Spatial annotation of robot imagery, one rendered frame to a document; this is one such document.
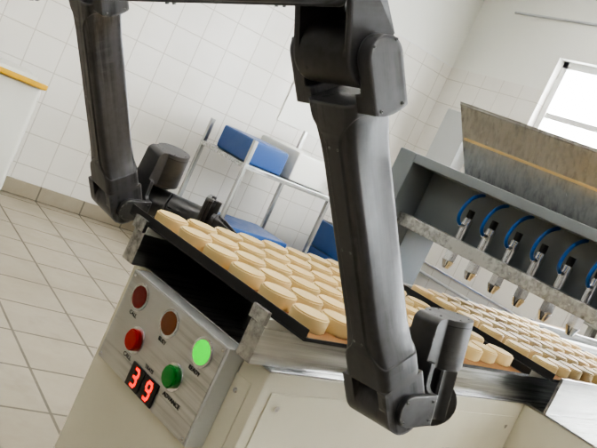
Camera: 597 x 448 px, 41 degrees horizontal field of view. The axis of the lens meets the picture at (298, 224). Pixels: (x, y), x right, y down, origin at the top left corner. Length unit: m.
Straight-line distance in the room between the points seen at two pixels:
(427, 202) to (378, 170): 1.08
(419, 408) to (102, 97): 0.62
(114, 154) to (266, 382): 0.45
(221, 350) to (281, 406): 0.11
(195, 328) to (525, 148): 0.89
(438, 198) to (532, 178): 0.24
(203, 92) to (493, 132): 3.94
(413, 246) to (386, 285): 1.11
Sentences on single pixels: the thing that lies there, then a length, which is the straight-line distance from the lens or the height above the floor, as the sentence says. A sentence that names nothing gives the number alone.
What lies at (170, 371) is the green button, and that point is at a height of 0.77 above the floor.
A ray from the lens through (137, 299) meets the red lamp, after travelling 1.13.
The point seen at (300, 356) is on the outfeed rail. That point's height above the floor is 0.86.
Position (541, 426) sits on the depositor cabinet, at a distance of 1.53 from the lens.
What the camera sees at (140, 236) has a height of 0.88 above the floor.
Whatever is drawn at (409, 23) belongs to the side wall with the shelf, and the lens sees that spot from 6.30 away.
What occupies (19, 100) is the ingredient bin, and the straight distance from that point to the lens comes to 4.46.
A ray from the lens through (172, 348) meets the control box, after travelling 1.06.
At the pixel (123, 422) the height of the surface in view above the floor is 0.64.
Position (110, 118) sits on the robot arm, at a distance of 1.19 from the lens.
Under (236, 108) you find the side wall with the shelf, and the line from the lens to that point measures 5.63.
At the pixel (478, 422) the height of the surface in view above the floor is 0.79.
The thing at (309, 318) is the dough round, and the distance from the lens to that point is 0.94.
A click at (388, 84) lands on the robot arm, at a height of 1.18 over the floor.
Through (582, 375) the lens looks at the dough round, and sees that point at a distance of 1.69.
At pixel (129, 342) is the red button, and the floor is 0.76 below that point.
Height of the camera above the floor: 1.12
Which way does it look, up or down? 6 degrees down
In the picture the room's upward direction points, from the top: 25 degrees clockwise
